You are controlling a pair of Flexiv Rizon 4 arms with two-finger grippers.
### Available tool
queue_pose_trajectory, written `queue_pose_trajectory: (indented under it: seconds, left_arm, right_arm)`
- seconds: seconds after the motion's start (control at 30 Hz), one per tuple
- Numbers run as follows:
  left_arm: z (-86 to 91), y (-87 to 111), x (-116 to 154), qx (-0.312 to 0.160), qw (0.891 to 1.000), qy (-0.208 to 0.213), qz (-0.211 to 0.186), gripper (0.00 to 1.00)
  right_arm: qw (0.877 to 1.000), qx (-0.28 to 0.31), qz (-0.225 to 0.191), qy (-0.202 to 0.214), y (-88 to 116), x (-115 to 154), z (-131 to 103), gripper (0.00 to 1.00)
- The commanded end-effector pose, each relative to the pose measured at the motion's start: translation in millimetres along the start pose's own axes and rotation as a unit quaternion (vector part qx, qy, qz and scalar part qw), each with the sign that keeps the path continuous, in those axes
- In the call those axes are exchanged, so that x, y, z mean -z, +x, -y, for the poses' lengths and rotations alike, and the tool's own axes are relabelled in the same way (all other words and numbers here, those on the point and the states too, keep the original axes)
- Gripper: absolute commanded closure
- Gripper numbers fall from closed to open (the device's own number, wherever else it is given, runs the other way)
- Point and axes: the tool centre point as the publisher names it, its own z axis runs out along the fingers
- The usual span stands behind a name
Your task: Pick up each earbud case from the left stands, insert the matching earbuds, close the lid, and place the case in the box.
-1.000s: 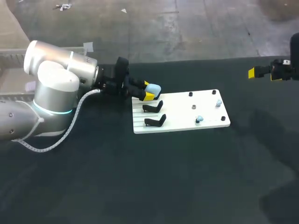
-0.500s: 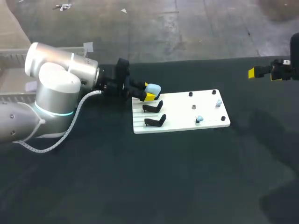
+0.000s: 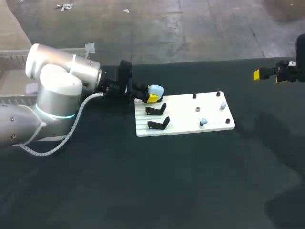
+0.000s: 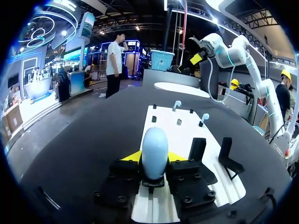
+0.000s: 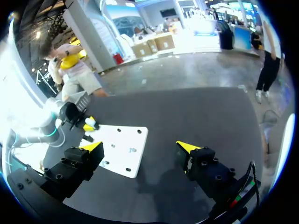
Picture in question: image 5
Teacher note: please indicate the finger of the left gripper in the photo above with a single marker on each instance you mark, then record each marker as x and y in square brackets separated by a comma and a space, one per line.
[90, 127]
[92, 119]

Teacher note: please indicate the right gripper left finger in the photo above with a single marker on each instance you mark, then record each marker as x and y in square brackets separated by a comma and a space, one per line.
[70, 172]

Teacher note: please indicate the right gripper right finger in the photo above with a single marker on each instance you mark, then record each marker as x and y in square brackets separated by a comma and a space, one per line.
[210, 170]

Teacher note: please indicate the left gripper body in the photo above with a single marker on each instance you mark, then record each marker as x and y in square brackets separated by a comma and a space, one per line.
[69, 112]

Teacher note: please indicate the white earbud case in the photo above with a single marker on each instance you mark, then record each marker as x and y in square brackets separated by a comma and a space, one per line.
[88, 121]

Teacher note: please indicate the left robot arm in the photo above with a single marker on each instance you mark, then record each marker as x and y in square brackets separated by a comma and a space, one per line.
[47, 127]

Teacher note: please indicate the white plate with black stands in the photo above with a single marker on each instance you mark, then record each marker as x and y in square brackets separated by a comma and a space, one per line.
[121, 151]

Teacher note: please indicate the grey slotted basket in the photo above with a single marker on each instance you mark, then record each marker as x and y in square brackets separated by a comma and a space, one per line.
[83, 101]

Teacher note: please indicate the person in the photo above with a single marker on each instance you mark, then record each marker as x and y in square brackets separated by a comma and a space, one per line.
[74, 70]
[269, 60]

